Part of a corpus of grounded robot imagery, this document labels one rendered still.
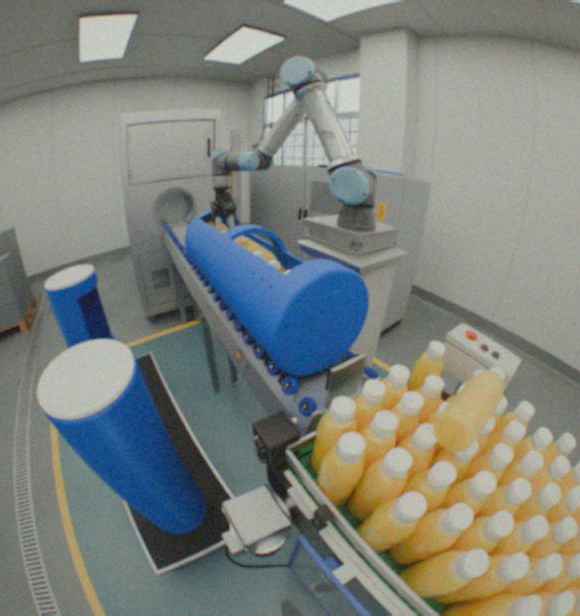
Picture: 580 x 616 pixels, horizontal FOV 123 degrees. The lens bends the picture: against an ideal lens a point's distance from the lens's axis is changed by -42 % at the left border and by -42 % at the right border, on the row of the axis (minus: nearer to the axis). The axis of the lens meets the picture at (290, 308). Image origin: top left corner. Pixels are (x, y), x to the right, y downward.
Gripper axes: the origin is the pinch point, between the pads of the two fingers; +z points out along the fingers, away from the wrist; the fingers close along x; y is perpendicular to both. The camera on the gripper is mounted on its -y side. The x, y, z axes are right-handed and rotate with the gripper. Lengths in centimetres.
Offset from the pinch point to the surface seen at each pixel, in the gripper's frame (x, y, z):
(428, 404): -4, -94, 9
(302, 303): 7, -66, -2
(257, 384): 13, -55, 29
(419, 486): 11, -104, 9
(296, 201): -123, 134, 9
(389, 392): 0, -87, 9
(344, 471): 18, -95, 9
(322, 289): 2, -66, -3
